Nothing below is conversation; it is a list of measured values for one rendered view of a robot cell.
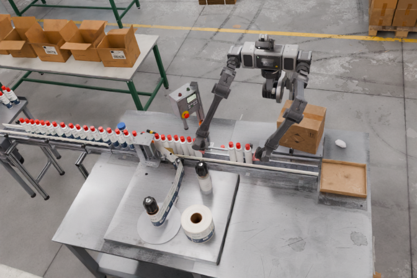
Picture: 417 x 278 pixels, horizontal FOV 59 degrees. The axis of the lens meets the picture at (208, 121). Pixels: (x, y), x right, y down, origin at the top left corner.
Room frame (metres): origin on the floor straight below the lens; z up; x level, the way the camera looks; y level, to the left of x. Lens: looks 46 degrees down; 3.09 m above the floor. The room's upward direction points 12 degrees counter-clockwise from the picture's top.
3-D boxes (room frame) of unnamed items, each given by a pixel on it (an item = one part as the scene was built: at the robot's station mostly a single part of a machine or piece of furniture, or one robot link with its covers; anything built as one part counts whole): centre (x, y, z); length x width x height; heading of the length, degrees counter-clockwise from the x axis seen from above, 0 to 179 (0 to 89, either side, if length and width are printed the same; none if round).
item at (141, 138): (1.86, 0.49, 1.14); 0.14 x 0.11 x 0.01; 66
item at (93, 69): (3.93, 1.52, 0.39); 2.20 x 0.80 x 0.78; 64
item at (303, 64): (1.90, -0.70, 1.45); 0.09 x 0.08 x 0.12; 64
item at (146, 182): (1.42, 0.36, 0.86); 0.80 x 0.67 x 0.05; 66
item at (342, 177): (1.37, -0.85, 0.85); 0.30 x 0.26 x 0.04; 66
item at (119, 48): (3.47, 0.79, 0.97); 0.51 x 0.39 x 0.37; 159
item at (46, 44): (3.82, 1.58, 0.97); 0.45 x 0.38 x 0.37; 156
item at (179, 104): (1.90, 0.13, 1.38); 0.17 x 0.10 x 0.19; 121
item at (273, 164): (1.77, 0.07, 0.86); 1.65 x 0.08 x 0.04; 66
